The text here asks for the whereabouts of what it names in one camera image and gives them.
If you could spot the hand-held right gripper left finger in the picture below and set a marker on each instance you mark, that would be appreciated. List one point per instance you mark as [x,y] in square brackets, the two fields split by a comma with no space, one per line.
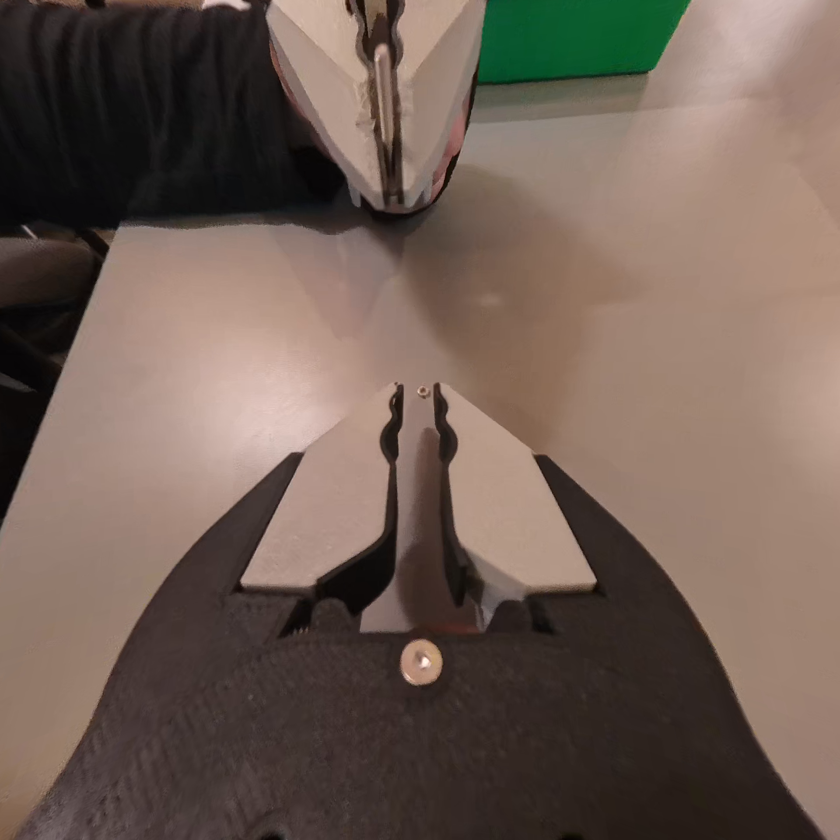
[328,518]

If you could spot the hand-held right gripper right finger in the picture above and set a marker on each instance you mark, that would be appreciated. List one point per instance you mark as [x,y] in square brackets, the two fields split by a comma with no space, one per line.
[512,518]

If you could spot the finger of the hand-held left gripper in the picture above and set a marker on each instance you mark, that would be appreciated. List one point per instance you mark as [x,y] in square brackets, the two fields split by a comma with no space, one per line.
[439,65]
[321,59]

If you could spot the silver metal pin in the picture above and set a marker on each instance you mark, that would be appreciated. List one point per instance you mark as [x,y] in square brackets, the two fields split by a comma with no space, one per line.
[386,118]

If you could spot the person's left forearm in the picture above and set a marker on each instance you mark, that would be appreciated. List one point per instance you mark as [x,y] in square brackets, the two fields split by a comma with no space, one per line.
[131,111]

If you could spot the person's left hand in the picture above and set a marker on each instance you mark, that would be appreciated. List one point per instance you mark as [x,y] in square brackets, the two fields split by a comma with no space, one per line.
[292,105]

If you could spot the green plastic bin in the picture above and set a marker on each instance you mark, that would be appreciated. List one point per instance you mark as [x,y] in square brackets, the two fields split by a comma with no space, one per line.
[577,39]

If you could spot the person's black-clothed torso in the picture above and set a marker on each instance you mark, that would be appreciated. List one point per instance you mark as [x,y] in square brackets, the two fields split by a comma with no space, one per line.
[19,426]

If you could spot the grey mesh office chair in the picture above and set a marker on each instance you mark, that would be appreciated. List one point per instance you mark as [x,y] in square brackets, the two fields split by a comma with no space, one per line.
[39,269]

